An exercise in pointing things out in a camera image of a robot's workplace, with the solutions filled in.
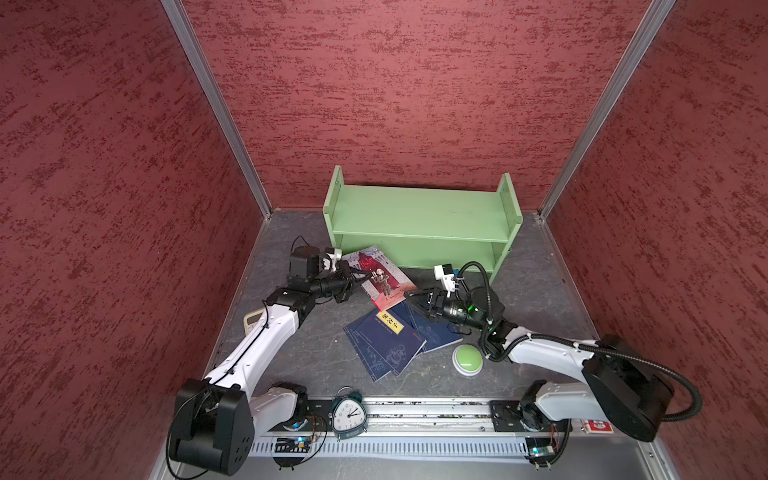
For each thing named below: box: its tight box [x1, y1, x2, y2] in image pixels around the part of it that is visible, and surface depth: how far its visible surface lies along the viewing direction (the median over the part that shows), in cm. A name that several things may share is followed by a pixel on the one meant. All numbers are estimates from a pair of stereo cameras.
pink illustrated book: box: [342, 246, 417, 311], surface depth 80 cm
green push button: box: [452, 344, 484, 377], surface depth 83 cm
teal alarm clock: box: [328, 385, 367, 442], surface depth 72 cm
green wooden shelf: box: [323, 165, 523, 284], surface depth 85 cm
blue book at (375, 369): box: [343, 308, 392, 383], surface depth 85 cm
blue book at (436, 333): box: [387, 298, 464, 353], surface depth 87 cm
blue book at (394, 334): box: [354, 301, 427, 376], surface depth 87 cm
